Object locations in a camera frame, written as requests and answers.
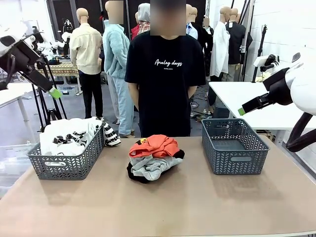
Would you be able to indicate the person in black t-shirt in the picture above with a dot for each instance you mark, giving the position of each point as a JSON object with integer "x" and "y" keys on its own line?
{"x": 165, "y": 86}

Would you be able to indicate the grey plastic basket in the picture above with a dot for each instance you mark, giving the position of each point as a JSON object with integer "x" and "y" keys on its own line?
{"x": 66, "y": 165}

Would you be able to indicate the light grey garment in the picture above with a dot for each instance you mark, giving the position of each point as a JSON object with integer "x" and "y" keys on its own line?
{"x": 153, "y": 169}

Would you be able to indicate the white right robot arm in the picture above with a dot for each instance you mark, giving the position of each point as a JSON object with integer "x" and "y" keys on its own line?
{"x": 303, "y": 86}

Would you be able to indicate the clear plastic storage box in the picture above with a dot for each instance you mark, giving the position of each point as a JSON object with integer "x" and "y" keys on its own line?
{"x": 12, "y": 160}

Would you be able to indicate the white garment with black print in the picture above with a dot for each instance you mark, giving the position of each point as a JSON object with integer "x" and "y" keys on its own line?
{"x": 64, "y": 130}

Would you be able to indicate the mannequin in dark suit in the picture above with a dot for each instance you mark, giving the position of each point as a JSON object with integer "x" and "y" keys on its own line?
{"x": 195, "y": 27}

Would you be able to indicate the mannequin in light blue fleece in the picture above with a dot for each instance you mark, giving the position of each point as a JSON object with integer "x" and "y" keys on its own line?
{"x": 116, "y": 59}

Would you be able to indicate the mannequin in black jacket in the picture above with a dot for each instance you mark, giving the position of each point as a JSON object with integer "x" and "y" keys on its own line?
{"x": 237, "y": 44}

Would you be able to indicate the orange cartoon mouse shirt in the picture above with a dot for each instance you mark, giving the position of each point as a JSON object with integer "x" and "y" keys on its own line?
{"x": 158, "y": 145}

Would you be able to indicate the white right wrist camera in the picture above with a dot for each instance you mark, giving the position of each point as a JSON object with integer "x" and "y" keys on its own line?
{"x": 264, "y": 61}

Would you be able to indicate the mannequin in white shirt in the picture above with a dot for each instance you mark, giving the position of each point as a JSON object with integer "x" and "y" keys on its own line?
{"x": 219, "y": 49}

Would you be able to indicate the white table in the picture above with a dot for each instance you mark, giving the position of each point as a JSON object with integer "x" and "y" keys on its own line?
{"x": 14, "y": 93}
{"x": 247, "y": 103}

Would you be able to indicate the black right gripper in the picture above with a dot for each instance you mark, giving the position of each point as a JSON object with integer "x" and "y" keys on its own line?
{"x": 279, "y": 89}

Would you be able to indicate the black light stand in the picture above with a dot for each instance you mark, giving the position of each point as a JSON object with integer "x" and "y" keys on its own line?
{"x": 259, "y": 54}

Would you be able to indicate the black camera tripod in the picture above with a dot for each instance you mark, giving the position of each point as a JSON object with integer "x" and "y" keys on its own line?
{"x": 50, "y": 115}

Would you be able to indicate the grey basket with label sticker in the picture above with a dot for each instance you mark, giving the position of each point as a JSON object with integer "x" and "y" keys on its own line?
{"x": 234, "y": 148}

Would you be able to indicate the table with patterned cloth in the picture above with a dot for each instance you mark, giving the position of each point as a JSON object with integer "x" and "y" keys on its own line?
{"x": 64, "y": 70}

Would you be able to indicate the mannequin in plaid hooded shirt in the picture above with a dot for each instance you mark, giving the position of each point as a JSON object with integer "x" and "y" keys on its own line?
{"x": 143, "y": 24}

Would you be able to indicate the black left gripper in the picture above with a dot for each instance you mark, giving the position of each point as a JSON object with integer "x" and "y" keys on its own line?
{"x": 24, "y": 55}

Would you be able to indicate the mannequin in cream jacket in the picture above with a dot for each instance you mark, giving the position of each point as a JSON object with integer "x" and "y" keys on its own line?
{"x": 85, "y": 51}

